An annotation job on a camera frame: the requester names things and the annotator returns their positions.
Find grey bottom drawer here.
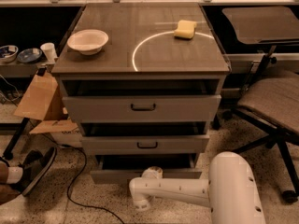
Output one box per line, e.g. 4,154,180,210
90,154,201,184

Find grey drawer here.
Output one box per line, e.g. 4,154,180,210
81,134,209,155
63,95,221,123
90,154,201,184

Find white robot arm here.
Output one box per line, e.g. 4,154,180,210
129,152,266,224

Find grey middle drawer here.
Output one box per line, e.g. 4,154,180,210
81,134,209,155

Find grey top drawer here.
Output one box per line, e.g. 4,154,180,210
63,95,221,123

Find grey drawer cabinet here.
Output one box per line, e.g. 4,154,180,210
50,2,232,173

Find black sneaker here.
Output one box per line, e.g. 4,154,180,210
10,147,57,196

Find brown cardboard box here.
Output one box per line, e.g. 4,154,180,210
14,72,82,147

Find black office chair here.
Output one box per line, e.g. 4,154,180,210
222,6,299,203

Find white bowl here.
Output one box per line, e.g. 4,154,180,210
67,29,108,55

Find yellow sponge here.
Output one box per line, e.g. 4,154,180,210
174,20,197,39

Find black stand leg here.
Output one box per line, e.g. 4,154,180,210
1,118,29,160

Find person leg brown trousers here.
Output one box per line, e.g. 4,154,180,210
0,162,23,205

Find white paper cup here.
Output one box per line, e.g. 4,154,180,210
40,42,57,63

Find grey side shelf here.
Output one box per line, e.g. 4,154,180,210
0,59,54,78

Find metal bowl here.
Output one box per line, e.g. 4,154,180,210
0,45,19,63

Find black floor cable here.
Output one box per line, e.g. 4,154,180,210
40,131,126,224

